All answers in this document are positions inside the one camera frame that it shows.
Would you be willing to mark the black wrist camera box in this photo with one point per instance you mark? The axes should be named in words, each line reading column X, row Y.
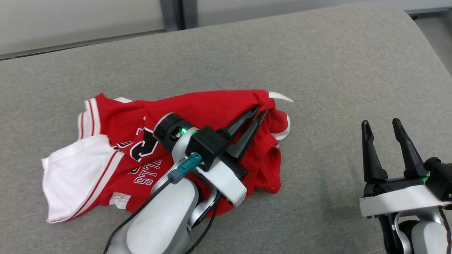
column 208, row 144
column 441, row 180

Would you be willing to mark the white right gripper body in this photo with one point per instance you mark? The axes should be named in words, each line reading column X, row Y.
column 395, row 203

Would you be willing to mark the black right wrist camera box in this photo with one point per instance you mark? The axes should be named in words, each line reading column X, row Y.
column 441, row 180

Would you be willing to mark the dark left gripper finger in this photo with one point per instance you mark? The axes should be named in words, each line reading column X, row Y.
column 240, row 120
column 249, row 137

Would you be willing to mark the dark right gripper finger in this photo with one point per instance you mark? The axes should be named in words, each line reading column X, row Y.
column 372, row 162
column 411, row 158

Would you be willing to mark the red shorts with white stripe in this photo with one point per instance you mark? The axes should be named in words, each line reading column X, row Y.
column 212, row 109

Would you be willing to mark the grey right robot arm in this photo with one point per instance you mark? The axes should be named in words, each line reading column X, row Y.
column 427, row 236

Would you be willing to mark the red jersey with white sleeves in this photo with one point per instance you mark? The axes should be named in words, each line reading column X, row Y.
column 77, row 176

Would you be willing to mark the grey partition post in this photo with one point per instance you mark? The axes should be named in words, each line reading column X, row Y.
column 176, row 14

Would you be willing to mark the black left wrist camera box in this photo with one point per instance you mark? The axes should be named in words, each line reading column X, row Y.
column 208, row 144

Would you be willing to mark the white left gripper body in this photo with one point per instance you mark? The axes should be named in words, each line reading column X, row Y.
column 226, row 183

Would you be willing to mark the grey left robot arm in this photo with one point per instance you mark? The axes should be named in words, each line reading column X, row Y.
column 162, row 218

